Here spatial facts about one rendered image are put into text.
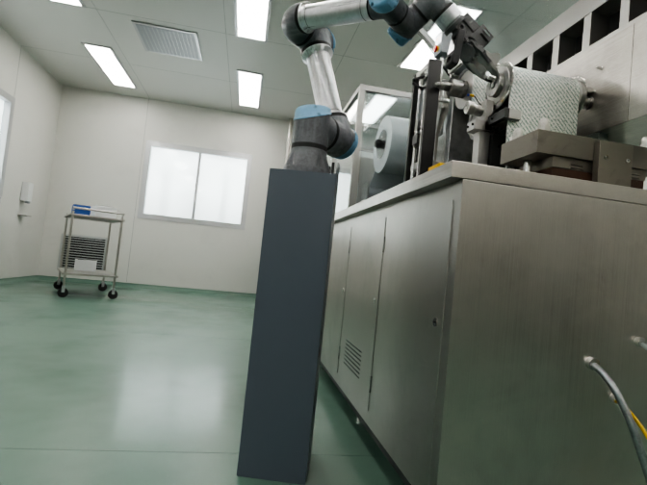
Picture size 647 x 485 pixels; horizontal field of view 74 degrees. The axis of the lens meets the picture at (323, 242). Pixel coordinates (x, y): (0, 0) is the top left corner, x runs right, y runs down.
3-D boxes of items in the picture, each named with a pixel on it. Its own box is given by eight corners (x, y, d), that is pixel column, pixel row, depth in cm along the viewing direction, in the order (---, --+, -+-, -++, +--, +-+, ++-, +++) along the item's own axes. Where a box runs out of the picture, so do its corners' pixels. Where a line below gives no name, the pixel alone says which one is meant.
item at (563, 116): (504, 153, 131) (509, 92, 132) (573, 164, 135) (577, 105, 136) (505, 152, 130) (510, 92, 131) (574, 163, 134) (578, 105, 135)
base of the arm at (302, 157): (278, 169, 131) (282, 138, 131) (286, 180, 146) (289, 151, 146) (328, 174, 130) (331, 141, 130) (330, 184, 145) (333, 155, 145)
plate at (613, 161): (591, 183, 113) (594, 141, 113) (624, 189, 114) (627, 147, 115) (599, 182, 110) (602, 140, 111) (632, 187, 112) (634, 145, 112)
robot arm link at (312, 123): (282, 143, 137) (287, 101, 138) (309, 154, 148) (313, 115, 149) (312, 140, 130) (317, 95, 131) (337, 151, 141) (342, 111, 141)
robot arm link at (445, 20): (441, 13, 128) (429, 28, 136) (452, 25, 129) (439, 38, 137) (457, -2, 130) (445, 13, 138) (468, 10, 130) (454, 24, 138)
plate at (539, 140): (500, 165, 126) (501, 143, 126) (617, 183, 133) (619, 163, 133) (536, 151, 110) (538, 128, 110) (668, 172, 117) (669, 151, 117)
